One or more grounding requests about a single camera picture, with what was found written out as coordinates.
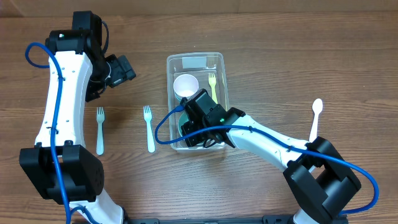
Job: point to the teal bowl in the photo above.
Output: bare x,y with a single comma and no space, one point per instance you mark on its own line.
182,120

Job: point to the white fork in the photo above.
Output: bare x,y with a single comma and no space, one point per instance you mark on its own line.
150,138

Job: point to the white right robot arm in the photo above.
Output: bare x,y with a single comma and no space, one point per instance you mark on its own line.
320,180

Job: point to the light blue fork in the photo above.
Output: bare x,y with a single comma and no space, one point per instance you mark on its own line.
100,117

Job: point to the yellow fork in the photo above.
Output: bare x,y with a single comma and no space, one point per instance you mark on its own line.
212,84

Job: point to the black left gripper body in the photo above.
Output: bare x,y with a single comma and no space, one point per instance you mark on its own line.
114,72

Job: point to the white spoon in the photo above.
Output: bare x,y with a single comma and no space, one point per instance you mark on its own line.
317,108

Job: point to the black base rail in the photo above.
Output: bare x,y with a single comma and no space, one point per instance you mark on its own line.
266,219

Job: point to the white cup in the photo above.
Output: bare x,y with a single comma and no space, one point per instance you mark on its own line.
185,85

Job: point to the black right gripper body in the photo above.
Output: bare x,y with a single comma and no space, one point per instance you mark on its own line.
198,138

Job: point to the green cup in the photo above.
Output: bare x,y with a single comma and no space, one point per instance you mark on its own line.
179,98

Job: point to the clear plastic container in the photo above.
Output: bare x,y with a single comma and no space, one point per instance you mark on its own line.
199,65

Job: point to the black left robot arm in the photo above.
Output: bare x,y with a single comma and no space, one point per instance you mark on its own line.
59,165

